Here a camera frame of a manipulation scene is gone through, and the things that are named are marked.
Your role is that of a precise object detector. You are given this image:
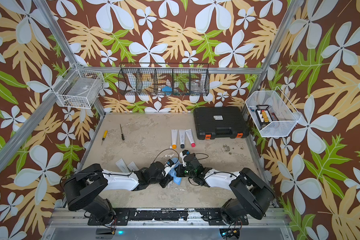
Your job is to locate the blue microfiber cloth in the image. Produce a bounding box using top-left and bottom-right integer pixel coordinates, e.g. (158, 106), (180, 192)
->
(169, 158), (182, 185)

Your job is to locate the pink cap toothpaste tube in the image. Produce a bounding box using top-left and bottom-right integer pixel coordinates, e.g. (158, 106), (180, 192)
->
(186, 129), (196, 148)

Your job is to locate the dark cap toothpaste tube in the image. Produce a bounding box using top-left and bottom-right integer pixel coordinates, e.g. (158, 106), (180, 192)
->
(179, 130), (186, 149)

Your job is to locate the orange cap toothpaste tube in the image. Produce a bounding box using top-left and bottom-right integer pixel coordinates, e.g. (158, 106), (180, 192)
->
(171, 130), (178, 149)

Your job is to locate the clear pink tube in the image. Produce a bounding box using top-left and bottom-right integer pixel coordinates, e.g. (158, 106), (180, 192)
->
(164, 166), (173, 177)

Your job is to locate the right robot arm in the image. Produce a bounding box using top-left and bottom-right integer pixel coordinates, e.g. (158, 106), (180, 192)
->
(175, 150), (275, 225)

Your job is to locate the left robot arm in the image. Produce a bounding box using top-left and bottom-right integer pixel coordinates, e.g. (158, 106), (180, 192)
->
(63, 158), (178, 225)

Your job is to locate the black cap toothpaste tube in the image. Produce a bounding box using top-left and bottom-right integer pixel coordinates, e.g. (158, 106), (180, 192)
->
(127, 162), (139, 172)

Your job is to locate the green cap toothpaste tube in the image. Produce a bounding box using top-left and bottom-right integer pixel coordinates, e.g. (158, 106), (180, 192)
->
(116, 159), (130, 173)

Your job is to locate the black plastic tool case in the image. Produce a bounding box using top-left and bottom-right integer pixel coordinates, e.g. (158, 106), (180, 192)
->
(194, 106), (250, 140)

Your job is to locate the blue item in basket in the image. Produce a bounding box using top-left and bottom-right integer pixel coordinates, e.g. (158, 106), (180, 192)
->
(161, 86), (173, 95)

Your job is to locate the black box in basket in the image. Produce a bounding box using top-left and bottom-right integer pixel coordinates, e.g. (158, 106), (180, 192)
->
(255, 105), (274, 128)

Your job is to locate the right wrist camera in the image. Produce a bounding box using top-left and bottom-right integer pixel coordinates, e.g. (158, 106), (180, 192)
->
(180, 150), (190, 167)

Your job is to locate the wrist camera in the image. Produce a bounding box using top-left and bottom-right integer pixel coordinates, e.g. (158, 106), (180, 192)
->
(166, 159), (175, 168)
(180, 150), (190, 167)

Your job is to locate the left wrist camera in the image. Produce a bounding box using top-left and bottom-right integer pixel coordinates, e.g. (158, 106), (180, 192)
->
(166, 159), (175, 168)

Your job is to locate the black handle screwdriver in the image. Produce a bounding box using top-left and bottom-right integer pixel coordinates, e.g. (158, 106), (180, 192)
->
(119, 124), (125, 141)

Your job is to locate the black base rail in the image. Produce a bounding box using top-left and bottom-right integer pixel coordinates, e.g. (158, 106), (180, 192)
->
(88, 208), (232, 227)

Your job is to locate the yellow handle screwdriver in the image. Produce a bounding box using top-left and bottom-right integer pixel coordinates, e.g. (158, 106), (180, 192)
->
(102, 130), (108, 141)

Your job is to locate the black wire basket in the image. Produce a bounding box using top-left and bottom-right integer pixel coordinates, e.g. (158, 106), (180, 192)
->
(117, 63), (210, 96)

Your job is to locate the white wire basket right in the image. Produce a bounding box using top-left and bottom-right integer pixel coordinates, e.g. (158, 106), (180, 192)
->
(246, 87), (302, 138)

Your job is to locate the white wire basket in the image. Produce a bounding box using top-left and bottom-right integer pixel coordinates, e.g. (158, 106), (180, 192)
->
(54, 64), (105, 109)
(246, 87), (302, 138)

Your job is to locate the white wire basket left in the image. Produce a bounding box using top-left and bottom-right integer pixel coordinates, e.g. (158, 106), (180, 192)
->
(54, 64), (105, 109)

